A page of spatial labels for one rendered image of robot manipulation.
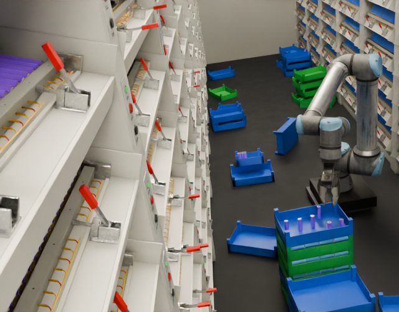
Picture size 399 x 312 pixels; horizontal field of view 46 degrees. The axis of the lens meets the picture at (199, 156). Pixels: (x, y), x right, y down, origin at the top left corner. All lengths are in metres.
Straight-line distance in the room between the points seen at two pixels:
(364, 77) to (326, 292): 1.14
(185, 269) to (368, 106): 1.55
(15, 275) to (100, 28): 0.46
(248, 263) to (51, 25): 2.10
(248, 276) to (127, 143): 1.87
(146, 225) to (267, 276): 1.74
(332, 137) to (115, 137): 1.35
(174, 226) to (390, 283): 1.45
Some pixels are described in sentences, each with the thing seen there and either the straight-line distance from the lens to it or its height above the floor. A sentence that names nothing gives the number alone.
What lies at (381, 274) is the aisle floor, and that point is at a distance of 2.61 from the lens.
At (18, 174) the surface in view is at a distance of 0.47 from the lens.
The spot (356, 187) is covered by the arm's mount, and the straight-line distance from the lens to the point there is 3.04.
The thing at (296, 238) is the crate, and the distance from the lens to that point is 2.10.
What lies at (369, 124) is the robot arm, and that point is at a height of 0.60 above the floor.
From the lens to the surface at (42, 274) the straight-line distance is 0.59.
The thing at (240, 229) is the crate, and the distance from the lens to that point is 2.90.
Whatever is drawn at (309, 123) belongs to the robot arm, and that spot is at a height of 0.84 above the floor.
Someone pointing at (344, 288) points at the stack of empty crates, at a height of 0.24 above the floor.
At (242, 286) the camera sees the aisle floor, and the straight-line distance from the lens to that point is 2.54.
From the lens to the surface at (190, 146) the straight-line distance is 2.30.
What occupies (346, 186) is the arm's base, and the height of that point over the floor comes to 0.17.
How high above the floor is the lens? 1.69
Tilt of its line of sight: 26 degrees down
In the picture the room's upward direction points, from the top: 10 degrees counter-clockwise
